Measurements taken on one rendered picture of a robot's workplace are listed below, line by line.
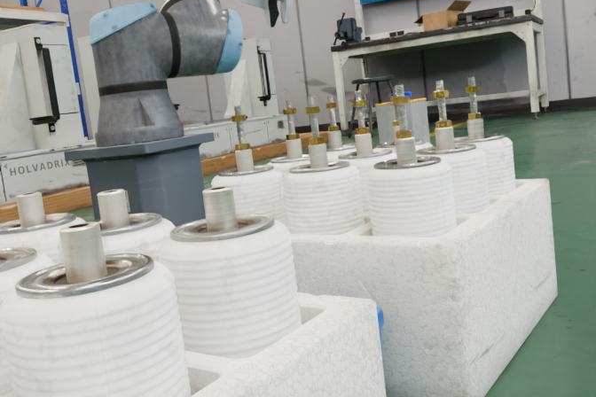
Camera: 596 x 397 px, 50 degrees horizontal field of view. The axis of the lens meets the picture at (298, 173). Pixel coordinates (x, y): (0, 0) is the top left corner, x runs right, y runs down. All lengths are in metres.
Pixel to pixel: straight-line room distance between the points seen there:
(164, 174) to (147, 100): 0.13
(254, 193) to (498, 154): 0.34
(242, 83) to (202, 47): 3.23
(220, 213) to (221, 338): 0.09
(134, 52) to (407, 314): 0.64
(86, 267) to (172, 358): 0.07
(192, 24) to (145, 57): 0.11
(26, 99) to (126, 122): 1.96
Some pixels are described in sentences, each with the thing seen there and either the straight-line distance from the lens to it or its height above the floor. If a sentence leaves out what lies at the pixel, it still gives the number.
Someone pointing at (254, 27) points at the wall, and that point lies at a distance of 6.68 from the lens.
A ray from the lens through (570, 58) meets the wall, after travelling 5.72.
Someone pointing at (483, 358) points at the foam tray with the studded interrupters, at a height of 0.04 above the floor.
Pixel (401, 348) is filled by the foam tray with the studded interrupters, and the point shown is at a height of 0.06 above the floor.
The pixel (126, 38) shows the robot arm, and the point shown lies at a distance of 1.09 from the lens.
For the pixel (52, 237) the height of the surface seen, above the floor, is 0.24.
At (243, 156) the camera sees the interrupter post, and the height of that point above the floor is 0.27.
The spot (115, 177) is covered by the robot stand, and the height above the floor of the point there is 0.25.
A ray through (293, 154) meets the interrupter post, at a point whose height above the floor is 0.26.
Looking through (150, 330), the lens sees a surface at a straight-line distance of 0.36.
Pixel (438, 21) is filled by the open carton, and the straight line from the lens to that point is 5.40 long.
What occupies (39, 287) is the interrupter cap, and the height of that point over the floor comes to 0.25.
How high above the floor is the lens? 0.34
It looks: 6 degrees down
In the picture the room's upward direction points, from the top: 7 degrees counter-clockwise
